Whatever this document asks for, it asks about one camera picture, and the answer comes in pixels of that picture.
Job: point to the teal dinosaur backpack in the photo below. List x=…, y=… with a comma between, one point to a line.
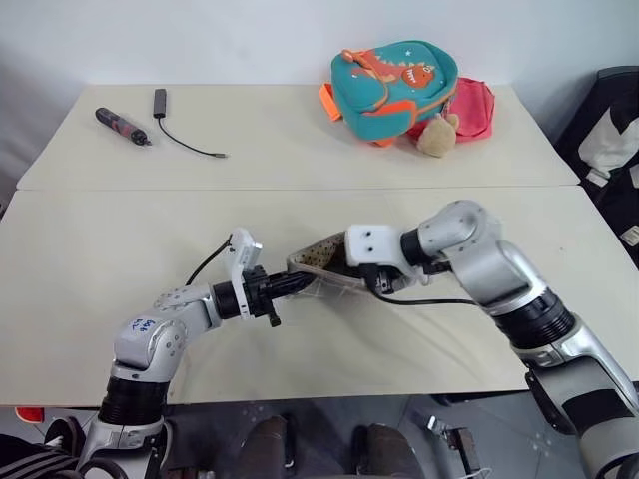
x=379, y=97

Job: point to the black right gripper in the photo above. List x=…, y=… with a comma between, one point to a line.
x=387, y=282

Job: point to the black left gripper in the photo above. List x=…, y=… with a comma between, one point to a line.
x=259, y=294

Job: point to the black red electric screwdriver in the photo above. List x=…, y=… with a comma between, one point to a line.
x=120, y=125

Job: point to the black striped trousers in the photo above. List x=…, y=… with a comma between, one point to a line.
x=30, y=459

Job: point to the clear polka dot pouch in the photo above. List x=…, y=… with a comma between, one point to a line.
x=319, y=252

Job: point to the beige plush toy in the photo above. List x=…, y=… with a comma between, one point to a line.
x=437, y=137

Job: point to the metal floor bracket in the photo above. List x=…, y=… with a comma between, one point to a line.
x=456, y=441

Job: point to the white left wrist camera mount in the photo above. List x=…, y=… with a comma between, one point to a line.
x=244, y=254

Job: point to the pink fabric bag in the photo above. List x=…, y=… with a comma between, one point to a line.
x=474, y=107

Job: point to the dark rounded shape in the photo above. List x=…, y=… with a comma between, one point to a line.
x=384, y=451
x=267, y=449

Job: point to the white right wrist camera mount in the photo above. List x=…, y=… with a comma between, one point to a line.
x=372, y=244

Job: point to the small red object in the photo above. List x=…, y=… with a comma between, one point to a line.
x=30, y=414

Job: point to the black sneaker white sole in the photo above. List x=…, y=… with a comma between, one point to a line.
x=62, y=436

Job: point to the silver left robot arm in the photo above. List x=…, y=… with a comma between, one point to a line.
x=150, y=344

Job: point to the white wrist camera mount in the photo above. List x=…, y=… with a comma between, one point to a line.
x=372, y=244
x=244, y=254

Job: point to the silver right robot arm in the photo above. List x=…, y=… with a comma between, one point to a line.
x=499, y=269

